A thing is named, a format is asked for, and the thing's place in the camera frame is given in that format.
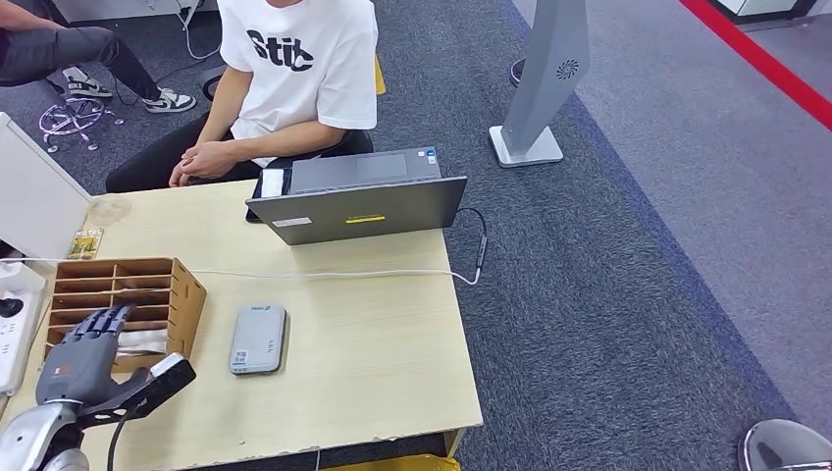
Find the person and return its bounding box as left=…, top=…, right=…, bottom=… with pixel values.
left=0, top=0, right=197, bottom=115
left=103, top=0, right=380, bottom=195

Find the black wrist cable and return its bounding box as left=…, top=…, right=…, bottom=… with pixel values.
left=105, top=405, right=134, bottom=471

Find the grey card reader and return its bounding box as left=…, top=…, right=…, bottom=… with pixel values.
left=227, top=301, right=288, bottom=377

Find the grey kiosk stand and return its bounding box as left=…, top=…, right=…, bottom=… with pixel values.
left=489, top=0, right=593, bottom=169

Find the white power strip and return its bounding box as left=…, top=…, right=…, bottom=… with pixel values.
left=0, top=261, right=48, bottom=396

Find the wooden card organizer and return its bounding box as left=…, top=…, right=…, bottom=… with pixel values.
left=43, top=257, right=208, bottom=375

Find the black phone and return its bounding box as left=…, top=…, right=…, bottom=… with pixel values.
left=244, top=167, right=291, bottom=225

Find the black floor cable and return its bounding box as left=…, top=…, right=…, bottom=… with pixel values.
left=113, top=57, right=211, bottom=105

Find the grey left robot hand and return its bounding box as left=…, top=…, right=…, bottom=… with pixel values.
left=35, top=303, right=157, bottom=408

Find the grey laptop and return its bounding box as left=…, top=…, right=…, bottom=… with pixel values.
left=243, top=145, right=469, bottom=247

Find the person's right hand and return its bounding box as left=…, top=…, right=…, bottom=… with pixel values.
left=167, top=152, right=204, bottom=189

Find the chrome stool base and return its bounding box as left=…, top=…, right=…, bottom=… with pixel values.
left=37, top=95, right=126, bottom=155

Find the clear round disc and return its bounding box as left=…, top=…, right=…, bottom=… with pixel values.
left=87, top=196, right=134, bottom=228

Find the black adapter cable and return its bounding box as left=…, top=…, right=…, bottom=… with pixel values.
left=453, top=206, right=490, bottom=273

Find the person's left hand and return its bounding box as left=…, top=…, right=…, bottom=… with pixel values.
left=182, top=139, right=239, bottom=183

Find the white cabinet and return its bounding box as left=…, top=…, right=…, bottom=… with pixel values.
left=51, top=0, right=219, bottom=24
left=708, top=0, right=818, bottom=25

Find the white floor cable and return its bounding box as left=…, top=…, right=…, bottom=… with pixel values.
left=177, top=0, right=223, bottom=63

